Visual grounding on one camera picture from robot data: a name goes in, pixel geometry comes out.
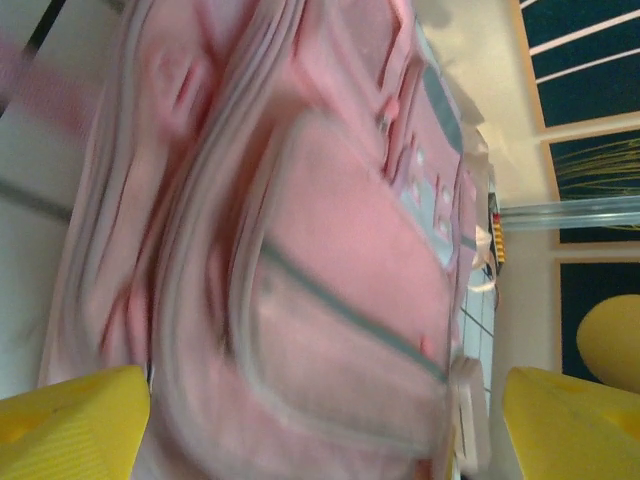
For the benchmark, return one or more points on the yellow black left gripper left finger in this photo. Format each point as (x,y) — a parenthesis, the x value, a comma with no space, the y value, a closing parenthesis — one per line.
(65,430)

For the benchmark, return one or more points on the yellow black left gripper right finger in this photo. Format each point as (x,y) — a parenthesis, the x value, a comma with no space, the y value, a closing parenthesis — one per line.
(580,430)

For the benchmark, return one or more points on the pink backpack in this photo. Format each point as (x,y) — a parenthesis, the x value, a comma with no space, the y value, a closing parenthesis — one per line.
(300,225)

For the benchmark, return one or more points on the black charger board orange connectors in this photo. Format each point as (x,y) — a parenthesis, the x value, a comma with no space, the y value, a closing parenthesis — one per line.
(499,240)

